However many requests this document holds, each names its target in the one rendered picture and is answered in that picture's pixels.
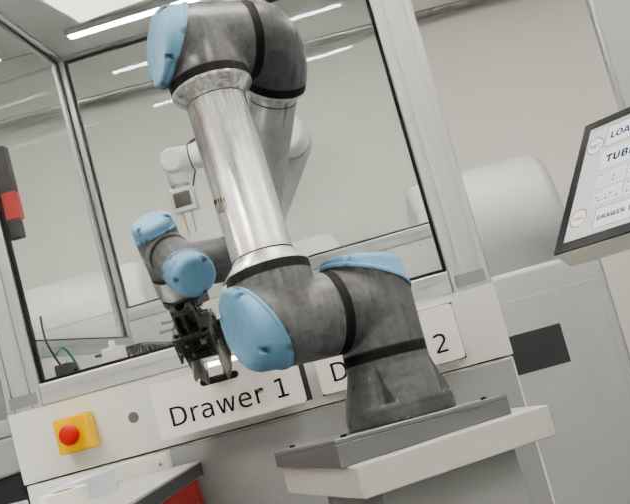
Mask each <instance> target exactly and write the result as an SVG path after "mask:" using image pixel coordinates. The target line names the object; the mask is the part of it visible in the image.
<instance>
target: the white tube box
mask: <svg viewBox="0 0 630 504"><path fill-rule="evenodd" d="M82 484H86V485H87V488H88V492H89V497H90V500H93V499H95V498H98V497H100V496H102V495H105V494H107V493H110V492H112V491H115V490H117V489H118V485H117V481H116V477H115V473H114V469H109V470H105V471H101V472H97V473H93V474H89V475H85V476H81V477H77V478H74V479H72V480H69V481H66V482H63V483H61V484H58V485H55V486H52V487H50V488H47V489H44V490H41V491H39V492H36V493H35V495H36V499H37V503H38V504H43V501H42V497H43V496H45V495H47V494H50V493H53V492H56V491H59V490H63V489H66V488H70V487H73V486H77V485H82Z"/></svg>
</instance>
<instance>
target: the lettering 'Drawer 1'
mask: <svg viewBox="0 0 630 504"><path fill-rule="evenodd" d="M277 381H279V385H280V388H281V392H282V395H281V396H278V397H279V398H282V397H285V396H289V393H288V394H285V393H284V390H283V386H282V382H281V378H278V379H276V380H274V383H275V382H277ZM260 390H263V388H259V389H258V390H257V389H256V390H254V391H255V395H256V398H257V402H258V404H260V400H259V397H258V392H259V391H260ZM244 394H247V395H248V396H249V398H245V399H242V400H241V396H242V395H244ZM249 399H252V397H251V395H250V394H249V393H248V392H244V393H241V394H240V396H239V403H240V405H241V406H242V407H250V406H251V405H253V403H251V404H249V405H244V404H243V403H242V401H245V400H249ZM225 401H226V403H227V404H228V406H229V408H230V410H231V411H234V396H232V407H231V405H230V404H229V402H228V400H227V398H223V408H222V406H221V405H220V403H219V401H218V400H216V402H217V404H218V406H219V408H220V409H221V411H222V413H225ZM204 405H210V408H207V409H204V410H203V412H202V414H203V417H205V418H209V417H211V416H212V415H213V416H215V413H214V409H213V406H212V404H211V403H204V404H202V405H201V406H202V407H203V406H204ZM197 407H198V405H196V406H194V407H193V409H192V407H190V411H191V414H192V418H193V421H196V420H195V416H194V412H193V411H194V409H195V408H197ZM177 408H179V409H181V410H182V411H183V413H184V420H183V421H182V422H181V423H178V424H175V420H174V416H173V412H172V410H173V409H177ZM210 409H211V414H210V415H209V416H206V415H205V411H207V410H210ZM169 411H170V415H171V419H172V423H173V426H174V427H175V426H179V425H181V424H183V423H185V422H186V420H187V414H186V411H185V409H184V408H183V407H181V406H176V407H172V408H169Z"/></svg>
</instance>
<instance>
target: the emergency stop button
mask: <svg viewBox="0 0 630 504"><path fill-rule="evenodd" d="M79 436H80V434H79V431H78V429H77V428H76V427H75V426H73V425H67V426H64V427H63V428H62V429H61V430H60V432H59V440H60V441H61V443H62V444H64V445H66V446H71V445H74V444H76V443H77V441H78V440H79Z"/></svg>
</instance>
